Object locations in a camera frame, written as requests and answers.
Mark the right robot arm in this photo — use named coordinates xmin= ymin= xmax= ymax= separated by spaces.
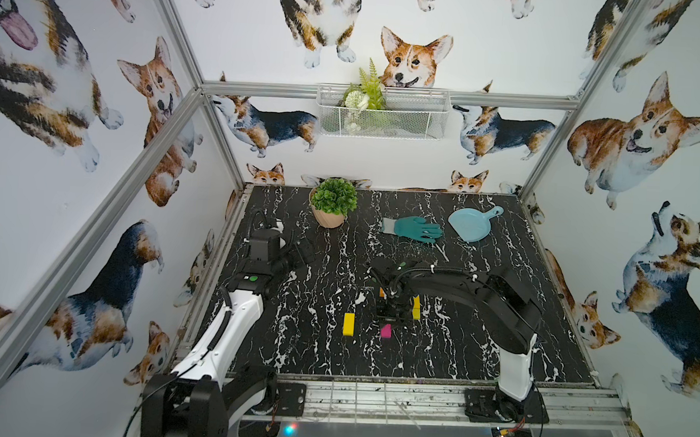
xmin=367 ymin=258 xmax=549 ymax=426

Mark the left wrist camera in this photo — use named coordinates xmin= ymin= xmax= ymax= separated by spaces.
xmin=265 ymin=219 xmax=285 ymax=239

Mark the teal rubber glove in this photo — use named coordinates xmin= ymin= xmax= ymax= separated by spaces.
xmin=381 ymin=216 xmax=443 ymax=243

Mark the light blue dustpan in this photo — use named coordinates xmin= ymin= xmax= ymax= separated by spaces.
xmin=448 ymin=206 xmax=504 ymax=243

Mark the magenta block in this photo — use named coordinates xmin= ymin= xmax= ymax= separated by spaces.
xmin=380 ymin=324 xmax=392 ymax=339

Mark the fern and white flower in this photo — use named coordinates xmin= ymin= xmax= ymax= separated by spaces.
xmin=341 ymin=60 xmax=388 ymax=135

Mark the yellow long block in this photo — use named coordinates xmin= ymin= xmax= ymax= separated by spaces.
xmin=412 ymin=296 xmax=422 ymax=321

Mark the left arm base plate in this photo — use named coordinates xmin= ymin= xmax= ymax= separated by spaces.
xmin=272 ymin=382 xmax=308 ymax=420

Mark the green potted plant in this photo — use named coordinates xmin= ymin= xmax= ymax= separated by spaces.
xmin=309 ymin=178 xmax=358 ymax=229

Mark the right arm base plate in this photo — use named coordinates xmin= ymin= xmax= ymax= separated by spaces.
xmin=464 ymin=389 xmax=550 ymax=425

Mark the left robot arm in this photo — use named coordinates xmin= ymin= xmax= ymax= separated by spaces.
xmin=135 ymin=227 xmax=315 ymax=437

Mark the small yellow block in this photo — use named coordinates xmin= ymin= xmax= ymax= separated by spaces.
xmin=342 ymin=313 xmax=356 ymax=337

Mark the white wire basket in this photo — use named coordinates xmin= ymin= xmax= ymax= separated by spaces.
xmin=316 ymin=84 xmax=452 ymax=141

